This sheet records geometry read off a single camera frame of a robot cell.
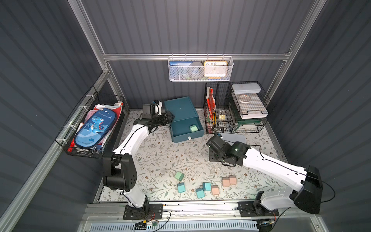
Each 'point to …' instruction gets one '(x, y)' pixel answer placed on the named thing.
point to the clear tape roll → (244, 98)
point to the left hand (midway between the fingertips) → (170, 117)
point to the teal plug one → (181, 187)
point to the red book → (210, 101)
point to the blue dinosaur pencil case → (95, 127)
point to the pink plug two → (233, 179)
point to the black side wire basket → (95, 100)
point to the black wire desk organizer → (226, 116)
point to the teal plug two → (206, 186)
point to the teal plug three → (200, 193)
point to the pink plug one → (225, 181)
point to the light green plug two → (193, 128)
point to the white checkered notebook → (250, 105)
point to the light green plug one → (179, 176)
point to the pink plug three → (215, 190)
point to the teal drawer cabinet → (182, 108)
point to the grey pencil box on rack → (246, 88)
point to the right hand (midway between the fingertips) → (214, 153)
